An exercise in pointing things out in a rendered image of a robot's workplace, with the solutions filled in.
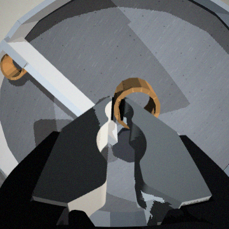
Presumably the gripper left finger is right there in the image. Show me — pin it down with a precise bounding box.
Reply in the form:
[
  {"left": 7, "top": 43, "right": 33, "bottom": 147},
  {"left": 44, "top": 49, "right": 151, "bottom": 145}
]
[{"left": 0, "top": 96, "right": 115, "bottom": 229}]

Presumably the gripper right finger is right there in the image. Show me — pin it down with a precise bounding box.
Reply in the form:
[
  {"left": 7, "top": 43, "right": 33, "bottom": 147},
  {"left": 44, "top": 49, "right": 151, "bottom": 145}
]
[{"left": 119, "top": 97, "right": 229, "bottom": 229}]

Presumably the bronze bushing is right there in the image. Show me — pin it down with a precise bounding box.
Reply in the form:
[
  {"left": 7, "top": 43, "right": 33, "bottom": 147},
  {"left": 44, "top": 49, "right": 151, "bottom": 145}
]
[
  {"left": 0, "top": 54, "right": 27, "bottom": 80},
  {"left": 114, "top": 78, "right": 160, "bottom": 128}
]

